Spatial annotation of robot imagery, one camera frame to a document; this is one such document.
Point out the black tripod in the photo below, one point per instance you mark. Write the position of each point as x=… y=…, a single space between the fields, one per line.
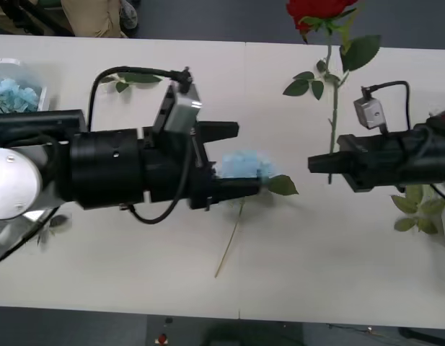
x=42 y=18

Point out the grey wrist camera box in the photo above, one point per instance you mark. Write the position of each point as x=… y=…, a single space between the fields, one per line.
x=370 y=113
x=180 y=113

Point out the green leaf sprig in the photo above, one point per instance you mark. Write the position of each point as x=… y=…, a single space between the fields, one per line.
x=406 y=203

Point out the loose green leaf twig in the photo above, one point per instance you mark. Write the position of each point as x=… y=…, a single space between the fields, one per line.
x=122 y=86
x=58 y=220

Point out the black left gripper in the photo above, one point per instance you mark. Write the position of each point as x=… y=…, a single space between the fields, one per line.
x=171 y=169

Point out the red rose with green stem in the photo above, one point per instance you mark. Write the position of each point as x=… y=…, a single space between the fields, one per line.
x=317 y=9

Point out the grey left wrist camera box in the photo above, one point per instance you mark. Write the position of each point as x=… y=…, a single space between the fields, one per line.
x=180 y=113

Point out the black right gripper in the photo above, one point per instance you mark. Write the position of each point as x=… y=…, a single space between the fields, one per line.
x=381 y=162

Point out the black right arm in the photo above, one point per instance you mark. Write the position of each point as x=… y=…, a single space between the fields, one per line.
x=435 y=155

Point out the person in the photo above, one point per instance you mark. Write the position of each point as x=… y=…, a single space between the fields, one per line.
x=88 y=18

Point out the silver and black left arm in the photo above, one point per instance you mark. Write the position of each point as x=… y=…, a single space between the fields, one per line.
x=103 y=169

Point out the pale blue flower with leaves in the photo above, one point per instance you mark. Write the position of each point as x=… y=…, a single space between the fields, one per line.
x=243 y=164
x=25 y=95

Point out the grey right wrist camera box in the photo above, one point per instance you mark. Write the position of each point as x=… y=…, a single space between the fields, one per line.
x=370 y=113

